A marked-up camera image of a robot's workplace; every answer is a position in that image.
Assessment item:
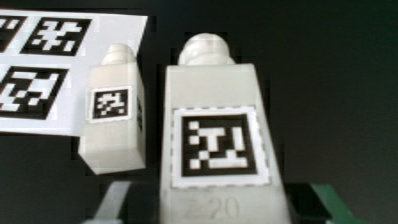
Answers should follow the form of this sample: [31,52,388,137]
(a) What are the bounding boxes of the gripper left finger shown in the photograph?
[81,181,131,224]

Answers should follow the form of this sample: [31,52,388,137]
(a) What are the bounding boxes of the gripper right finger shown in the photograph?
[310,184,365,224]

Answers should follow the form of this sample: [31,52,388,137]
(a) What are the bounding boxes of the white table leg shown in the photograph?
[159,33,291,224]
[78,44,145,175]

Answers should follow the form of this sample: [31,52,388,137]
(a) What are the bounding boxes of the white tag sheet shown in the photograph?
[0,8,147,136]

